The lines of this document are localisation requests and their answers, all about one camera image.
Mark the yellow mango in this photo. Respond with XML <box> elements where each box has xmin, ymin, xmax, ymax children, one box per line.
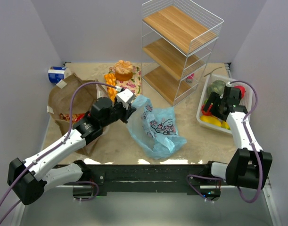
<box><xmin>200</xmin><ymin>115</ymin><xmax>222</xmax><ymax>127</ymax></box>

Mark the white plastic fruit basket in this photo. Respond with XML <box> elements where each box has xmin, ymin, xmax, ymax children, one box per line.
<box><xmin>196</xmin><ymin>74</ymin><xmax>254</xmax><ymax>135</ymax></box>

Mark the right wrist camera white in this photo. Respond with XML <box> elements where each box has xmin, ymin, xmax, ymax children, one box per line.
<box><xmin>225</xmin><ymin>82</ymin><xmax>233</xmax><ymax>88</ymax></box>

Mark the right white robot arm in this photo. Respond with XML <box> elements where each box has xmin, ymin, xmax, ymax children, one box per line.
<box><xmin>204</xmin><ymin>86</ymin><xmax>272</xmax><ymax>190</ymax></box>

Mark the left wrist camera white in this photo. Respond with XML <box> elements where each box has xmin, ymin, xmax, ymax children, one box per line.
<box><xmin>116</xmin><ymin>89</ymin><xmax>136</xmax><ymax>110</ymax></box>

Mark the peeled orange on cup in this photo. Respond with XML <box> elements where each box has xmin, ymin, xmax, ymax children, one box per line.
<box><xmin>114</xmin><ymin>60</ymin><xmax>133</xmax><ymax>81</ymax></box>

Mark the blue white paper roll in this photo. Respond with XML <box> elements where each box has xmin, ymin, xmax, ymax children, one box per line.
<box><xmin>48</xmin><ymin>66</ymin><xmax>72</xmax><ymax>84</ymax></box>

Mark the yellow banana bunch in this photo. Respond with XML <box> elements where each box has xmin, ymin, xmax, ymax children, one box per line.
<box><xmin>222</xmin><ymin>121</ymin><xmax>230</xmax><ymax>130</ymax></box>

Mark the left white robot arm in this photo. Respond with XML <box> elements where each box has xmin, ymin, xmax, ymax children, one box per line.
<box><xmin>8</xmin><ymin>95</ymin><xmax>136</xmax><ymax>205</ymax></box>

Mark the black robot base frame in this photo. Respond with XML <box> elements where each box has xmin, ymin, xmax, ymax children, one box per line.
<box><xmin>66</xmin><ymin>161</ymin><xmax>225</xmax><ymax>198</ymax></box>

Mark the red tomato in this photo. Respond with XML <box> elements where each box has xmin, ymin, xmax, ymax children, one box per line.
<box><xmin>201</xmin><ymin>104</ymin><xmax>212</xmax><ymax>116</ymax></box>

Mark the blue plastic bag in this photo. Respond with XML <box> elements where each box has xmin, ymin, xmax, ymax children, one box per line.
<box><xmin>126</xmin><ymin>95</ymin><xmax>187</xmax><ymax>160</ymax></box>

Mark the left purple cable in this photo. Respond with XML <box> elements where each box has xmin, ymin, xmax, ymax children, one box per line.
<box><xmin>0</xmin><ymin>81</ymin><xmax>122</xmax><ymax>226</ymax></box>

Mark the red snack packet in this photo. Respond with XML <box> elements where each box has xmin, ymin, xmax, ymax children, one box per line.
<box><xmin>59</xmin><ymin>113</ymin><xmax>85</xmax><ymax>124</ymax></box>

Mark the green melon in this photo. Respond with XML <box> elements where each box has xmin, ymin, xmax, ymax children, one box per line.
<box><xmin>206</xmin><ymin>80</ymin><xmax>226</xmax><ymax>96</ymax></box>

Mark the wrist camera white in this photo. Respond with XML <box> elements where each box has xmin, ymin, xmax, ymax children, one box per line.
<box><xmin>116</xmin><ymin>89</ymin><xmax>136</xmax><ymax>110</ymax></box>
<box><xmin>225</xmin><ymin>82</ymin><xmax>233</xmax><ymax>88</ymax></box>

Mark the brown paper grocery bag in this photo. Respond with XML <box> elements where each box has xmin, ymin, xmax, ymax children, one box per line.
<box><xmin>47</xmin><ymin>73</ymin><xmax>109</xmax><ymax>156</ymax></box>

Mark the floral pattern tray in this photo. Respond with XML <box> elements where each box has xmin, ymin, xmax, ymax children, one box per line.
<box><xmin>104</xmin><ymin>66</ymin><xmax>142</xmax><ymax>96</ymax></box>

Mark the white wire wooden shelf rack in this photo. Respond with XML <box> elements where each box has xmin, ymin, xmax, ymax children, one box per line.
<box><xmin>141</xmin><ymin>0</ymin><xmax>224</xmax><ymax>106</ymax></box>

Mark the red apple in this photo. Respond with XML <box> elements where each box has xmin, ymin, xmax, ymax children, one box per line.
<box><xmin>234</xmin><ymin>85</ymin><xmax>246</xmax><ymax>99</ymax></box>

